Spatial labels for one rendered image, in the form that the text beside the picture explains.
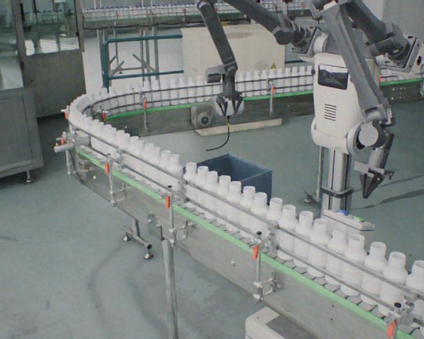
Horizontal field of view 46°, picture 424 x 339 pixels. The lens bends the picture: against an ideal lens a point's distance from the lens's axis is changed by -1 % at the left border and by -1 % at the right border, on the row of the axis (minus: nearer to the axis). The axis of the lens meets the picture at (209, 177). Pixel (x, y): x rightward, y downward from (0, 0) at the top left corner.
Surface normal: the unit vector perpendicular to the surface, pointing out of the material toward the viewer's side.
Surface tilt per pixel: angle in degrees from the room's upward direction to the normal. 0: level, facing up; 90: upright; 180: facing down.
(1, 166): 90
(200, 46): 90
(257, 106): 90
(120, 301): 0
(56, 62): 90
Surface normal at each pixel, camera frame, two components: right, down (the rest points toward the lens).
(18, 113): 0.62, 0.29
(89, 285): -0.02, -0.92
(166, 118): 0.36, 0.35
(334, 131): -0.78, 0.25
